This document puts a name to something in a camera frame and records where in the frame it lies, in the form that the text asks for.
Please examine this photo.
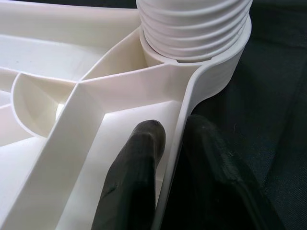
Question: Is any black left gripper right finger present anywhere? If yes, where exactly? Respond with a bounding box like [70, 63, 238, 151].
[164, 114, 288, 230]

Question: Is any white plastic table leg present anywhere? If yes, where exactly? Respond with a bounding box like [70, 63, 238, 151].
[136, 0, 252, 63]

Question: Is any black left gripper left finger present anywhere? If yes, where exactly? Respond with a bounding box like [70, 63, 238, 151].
[95, 119, 167, 230]

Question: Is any white plastic table top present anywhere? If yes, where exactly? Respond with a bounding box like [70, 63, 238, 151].
[0, 0, 254, 230]

